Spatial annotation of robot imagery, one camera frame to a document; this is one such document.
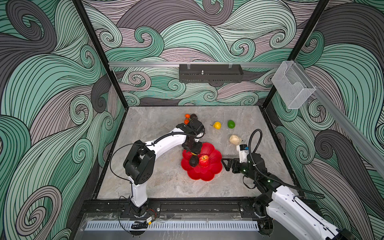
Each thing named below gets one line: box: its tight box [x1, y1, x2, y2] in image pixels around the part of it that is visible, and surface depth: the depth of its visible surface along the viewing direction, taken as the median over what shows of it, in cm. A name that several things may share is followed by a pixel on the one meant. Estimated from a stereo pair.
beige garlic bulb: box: [229, 134, 242, 146], surface depth 97 cm
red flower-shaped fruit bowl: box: [181, 142, 223, 182], surface depth 88 cm
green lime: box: [227, 119, 236, 129], surface depth 108 cm
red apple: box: [199, 154, 209, 168], surface depth 87 cm
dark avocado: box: [190, 155, 199, 168], surface depth 87 cm
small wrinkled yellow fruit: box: [210, 121, 222, 130], surface depth 106 cm
